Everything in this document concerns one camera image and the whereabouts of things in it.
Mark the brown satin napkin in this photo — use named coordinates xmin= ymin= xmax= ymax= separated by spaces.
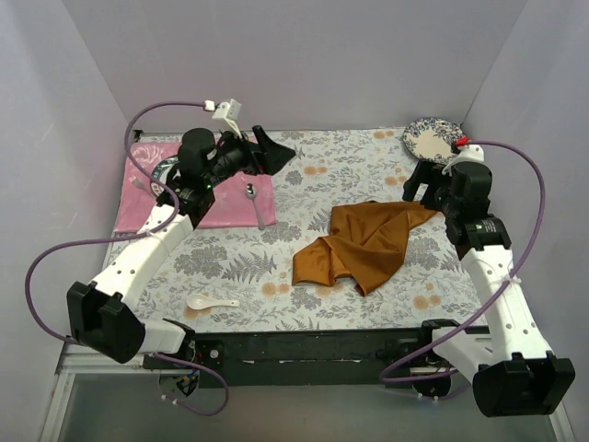
xmin=292 ymin=202 xmax=435 ymax=297

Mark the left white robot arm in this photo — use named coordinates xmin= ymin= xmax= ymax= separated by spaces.
xmin=66 ymin=126 xmax=295 ymax=368

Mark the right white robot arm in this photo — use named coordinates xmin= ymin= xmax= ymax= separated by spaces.
xmin=402 ymin=160 xmax=575 ymax=417

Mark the metal spoon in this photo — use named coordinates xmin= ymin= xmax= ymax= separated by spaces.
xmin=245 ymin=183 xmax=266 ymax=230

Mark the pink floral placemat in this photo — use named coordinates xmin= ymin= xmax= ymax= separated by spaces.
xmin=114 ymin=142 xmax=277 ymax=233

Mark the blue floral plate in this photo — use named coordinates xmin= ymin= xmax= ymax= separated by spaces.
xmin=401 ymin=117 xmax=466 ymax=165

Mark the green rimmed white plate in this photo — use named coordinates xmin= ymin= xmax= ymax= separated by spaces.
xmin=150 ymin=155 xmax=179 ymax=198

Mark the metal fork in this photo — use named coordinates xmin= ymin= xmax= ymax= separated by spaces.
xmin=128 ymin=175 xmax=156 ymax=199

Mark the floral tablecloth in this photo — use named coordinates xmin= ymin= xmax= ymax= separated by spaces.
xmin=125 ymin=128 xmax=480 ymax=332

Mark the white ceramic soup spoon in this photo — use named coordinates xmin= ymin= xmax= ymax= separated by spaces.
xmin=187 ymin=294 xmax=240 ymax=310

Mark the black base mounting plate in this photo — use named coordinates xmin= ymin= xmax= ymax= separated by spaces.
xmin=143 ymin=328 xmax=431 ymax=387

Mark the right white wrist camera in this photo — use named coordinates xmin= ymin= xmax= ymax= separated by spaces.
xmin=442 ymin=137 xmax=484 ymax=176

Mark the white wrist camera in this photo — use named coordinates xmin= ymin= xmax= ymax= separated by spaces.
xmin=203 ymin=99 xmax=243 ymax=139
xmin=442 ymin=137 xmax=484 ymax=176

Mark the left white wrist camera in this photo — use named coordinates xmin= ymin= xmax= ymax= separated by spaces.
xmin=203 ymin=99 xmax=243 ymax=139

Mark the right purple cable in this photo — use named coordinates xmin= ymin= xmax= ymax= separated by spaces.
xmin=379 ymin=139 xmax=547 ymax=401

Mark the purple cable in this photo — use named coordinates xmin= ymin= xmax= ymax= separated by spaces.
xmin=25 ymin=99 xmax=230 ymax=417
xmin=379 ymin=139 xmax=547 ymax=401

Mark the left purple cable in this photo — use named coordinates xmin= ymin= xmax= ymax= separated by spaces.
xmin=25 ymin=99 xmax=230 ymax=417

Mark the aluminium frame rail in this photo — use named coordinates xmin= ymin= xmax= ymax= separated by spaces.
xmin=39 ymin=343 xmax=162 ymax=441

